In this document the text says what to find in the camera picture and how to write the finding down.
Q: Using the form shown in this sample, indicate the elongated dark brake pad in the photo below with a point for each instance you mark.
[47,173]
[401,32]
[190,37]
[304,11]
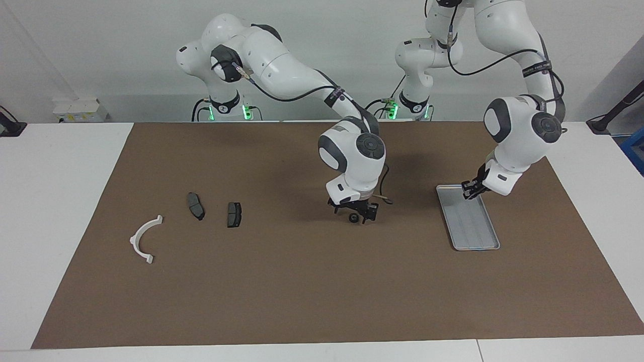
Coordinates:
[195,205]

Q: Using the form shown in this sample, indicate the white box with yellow labels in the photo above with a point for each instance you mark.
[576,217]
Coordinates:
[80,110]

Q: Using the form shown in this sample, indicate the silver metal tray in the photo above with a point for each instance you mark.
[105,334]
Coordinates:
[475,231]

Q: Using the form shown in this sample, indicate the rectangular dark brake pad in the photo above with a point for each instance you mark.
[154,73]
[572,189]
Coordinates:
[234,215]

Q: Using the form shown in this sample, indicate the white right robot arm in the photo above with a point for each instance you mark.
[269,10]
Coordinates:
[282,65]

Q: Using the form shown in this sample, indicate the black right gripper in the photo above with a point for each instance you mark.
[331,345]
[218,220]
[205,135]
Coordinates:
[354,203]

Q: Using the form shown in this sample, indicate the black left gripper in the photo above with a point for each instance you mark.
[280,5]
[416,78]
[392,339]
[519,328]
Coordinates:
[480,178]

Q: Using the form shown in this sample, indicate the white curved plastic bracket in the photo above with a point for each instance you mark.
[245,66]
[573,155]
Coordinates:
[138,236]

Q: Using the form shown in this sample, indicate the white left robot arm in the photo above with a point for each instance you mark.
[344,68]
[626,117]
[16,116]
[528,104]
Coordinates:
[518,136]

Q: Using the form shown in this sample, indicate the blue storage bin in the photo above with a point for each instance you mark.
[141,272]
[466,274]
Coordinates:
[635,151]

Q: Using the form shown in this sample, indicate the black camera stand clamp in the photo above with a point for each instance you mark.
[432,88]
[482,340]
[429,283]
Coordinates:
[10,128]

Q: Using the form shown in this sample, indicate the brown table mat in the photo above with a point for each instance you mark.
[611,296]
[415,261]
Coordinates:
[322,281]

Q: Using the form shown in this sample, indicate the large black bearing gear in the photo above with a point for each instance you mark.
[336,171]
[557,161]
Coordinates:
[354,218]

